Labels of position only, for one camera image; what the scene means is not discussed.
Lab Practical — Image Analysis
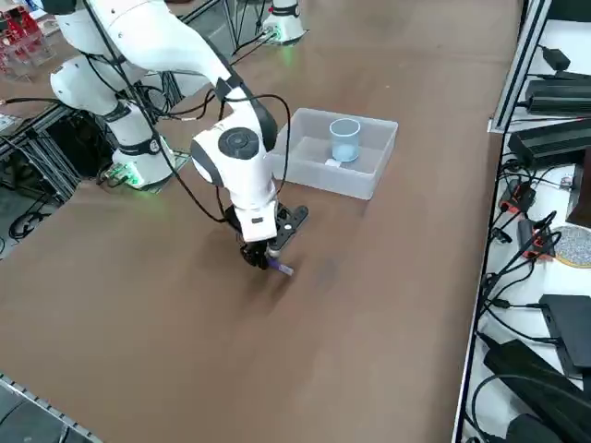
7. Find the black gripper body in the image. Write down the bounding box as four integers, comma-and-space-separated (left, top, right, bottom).
224, 206, 279, 258

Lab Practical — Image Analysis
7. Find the purple marker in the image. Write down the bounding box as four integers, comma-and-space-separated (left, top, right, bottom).
266, 257, 296, 278

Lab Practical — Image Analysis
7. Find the blue pencil holder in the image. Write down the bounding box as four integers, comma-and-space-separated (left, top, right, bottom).
329, 118, 361, 163

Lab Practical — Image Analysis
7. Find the clear plastic box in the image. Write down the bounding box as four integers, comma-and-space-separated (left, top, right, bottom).
265, 107, 399, 201

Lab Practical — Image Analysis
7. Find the flat black box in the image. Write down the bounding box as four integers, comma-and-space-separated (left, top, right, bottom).
538, 293, 591, 380

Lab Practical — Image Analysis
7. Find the orange black plug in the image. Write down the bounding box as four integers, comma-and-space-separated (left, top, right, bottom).
501, 181, 537, 214
516, 219, 558, 262

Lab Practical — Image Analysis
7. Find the large black power adapter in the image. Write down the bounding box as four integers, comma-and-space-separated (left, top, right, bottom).
482, 340, 591, 416

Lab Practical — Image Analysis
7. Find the clear acrylic rack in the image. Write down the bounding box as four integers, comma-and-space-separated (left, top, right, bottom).
0, 0, 59, 82

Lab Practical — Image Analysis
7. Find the long black power supply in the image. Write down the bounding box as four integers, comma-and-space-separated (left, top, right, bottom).
507, 117, 591, 163
525, 78, 591, 116

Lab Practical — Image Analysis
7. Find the round glitter coaster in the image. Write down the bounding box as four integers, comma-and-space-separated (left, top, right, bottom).
551, 224, 591, 269

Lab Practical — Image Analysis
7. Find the brown wooden board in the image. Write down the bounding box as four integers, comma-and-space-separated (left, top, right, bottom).
566, 162, 591, 228

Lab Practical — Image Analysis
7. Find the small black power adapter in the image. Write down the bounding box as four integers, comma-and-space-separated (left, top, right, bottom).
540, 45, 573, 71

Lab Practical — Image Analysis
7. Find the black wrist bracket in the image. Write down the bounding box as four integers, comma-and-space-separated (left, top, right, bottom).
274, 205, 310, 254

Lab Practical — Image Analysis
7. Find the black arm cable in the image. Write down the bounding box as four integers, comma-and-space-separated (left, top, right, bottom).
82, 45, 293, 225

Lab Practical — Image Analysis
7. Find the aluminium frame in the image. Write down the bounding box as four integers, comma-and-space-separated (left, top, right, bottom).
0, 103, 79, 204

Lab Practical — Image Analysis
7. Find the aluminium profile post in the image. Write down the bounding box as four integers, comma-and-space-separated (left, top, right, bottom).
488, 0, 553, 136

